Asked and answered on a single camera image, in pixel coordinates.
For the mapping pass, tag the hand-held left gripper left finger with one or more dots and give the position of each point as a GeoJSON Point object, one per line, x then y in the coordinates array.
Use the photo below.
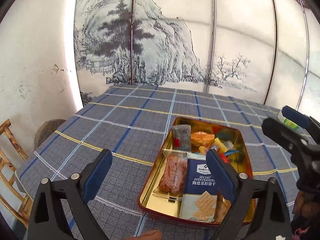
{"type": "Point", "coordinates": [100, 172]}

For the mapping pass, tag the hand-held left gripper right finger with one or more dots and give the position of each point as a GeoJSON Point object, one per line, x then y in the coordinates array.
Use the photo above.
{"type": "Point", "coordinates": [220, 172]}

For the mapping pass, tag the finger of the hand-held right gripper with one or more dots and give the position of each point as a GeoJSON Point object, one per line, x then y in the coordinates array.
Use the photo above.
{"type": "Point", "coordinates": [296, 116]}
{"type": "Point", "coordinates": [282, 132]}

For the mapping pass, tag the blue white candy packet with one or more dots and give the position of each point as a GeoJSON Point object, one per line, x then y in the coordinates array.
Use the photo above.
{"type": "Point", "coordinates": [231, 153]}

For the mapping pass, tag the small yellow candy packet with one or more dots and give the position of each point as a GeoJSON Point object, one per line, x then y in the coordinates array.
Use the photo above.
{"type": "Point", "coordinates": [221, 145]}

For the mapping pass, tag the navy light-blue cracker packet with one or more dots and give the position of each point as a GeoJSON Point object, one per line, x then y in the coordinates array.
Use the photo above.
{"type": "Point", "coordinates": [197, 192]}

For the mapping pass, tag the clear orange-print nut packet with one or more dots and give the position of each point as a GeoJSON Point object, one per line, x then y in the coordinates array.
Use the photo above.
{"type": "Point", "coordinates": [222, 210]}

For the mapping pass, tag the orange snack packet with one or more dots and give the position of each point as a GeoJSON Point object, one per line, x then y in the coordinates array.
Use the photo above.
{"type": "Point", "coordinates": [202, 138]}

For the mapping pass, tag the clear sausage snack packet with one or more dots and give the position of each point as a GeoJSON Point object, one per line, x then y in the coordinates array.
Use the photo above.
{"type": "Point", "coordinates": [173, 172]}

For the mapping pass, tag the dark snack packet red label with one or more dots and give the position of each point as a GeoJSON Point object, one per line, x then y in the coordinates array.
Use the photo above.
{"type": "Point", "coordinates": [181, 137]}

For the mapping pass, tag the red metal tin box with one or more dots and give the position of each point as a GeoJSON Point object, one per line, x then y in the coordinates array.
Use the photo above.
{"type": "Point", "coordinates": [152, 200]}

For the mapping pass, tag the person's right forearm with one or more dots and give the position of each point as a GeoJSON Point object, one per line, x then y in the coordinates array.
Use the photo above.
{"type": "Point", "coordinates": [306, 228]}

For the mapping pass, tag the person's right hand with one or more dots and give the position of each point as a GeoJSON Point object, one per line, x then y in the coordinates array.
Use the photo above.
{"type": "Point", "coordinates": [308, 205]}

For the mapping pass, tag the person's left hand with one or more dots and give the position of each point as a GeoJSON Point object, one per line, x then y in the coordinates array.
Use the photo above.
{"type": "Point", "coordinates": [150, 236]}

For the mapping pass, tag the green tissue pack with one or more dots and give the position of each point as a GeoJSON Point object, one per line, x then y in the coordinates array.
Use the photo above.
{"type": "Point", "coordinates": [287, 123]}

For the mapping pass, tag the blue plaid tablecloth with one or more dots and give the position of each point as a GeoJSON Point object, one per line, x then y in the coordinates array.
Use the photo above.
{"type": "Point", "coordinates": [120, 135]}

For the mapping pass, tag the brown round stool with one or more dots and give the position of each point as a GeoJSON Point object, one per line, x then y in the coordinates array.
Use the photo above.
{"type": "Point", "coordinates": [48, 132]}

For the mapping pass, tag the wooden chair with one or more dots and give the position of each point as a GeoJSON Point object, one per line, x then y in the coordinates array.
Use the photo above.
{"type": "Point", "coordinates": [12, 165]}

